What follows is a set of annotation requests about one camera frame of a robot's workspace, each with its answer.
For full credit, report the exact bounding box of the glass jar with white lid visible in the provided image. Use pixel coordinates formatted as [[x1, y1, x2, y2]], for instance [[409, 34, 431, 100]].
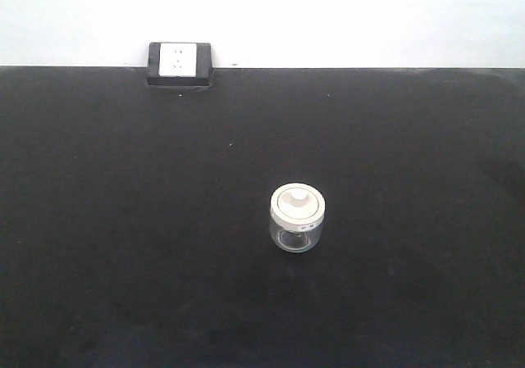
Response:
[[269, 183, 326, 253]]

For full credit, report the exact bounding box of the black white power socket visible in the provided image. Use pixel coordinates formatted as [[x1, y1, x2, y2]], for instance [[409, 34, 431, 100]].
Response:
[[146, 42, 214, 89]]

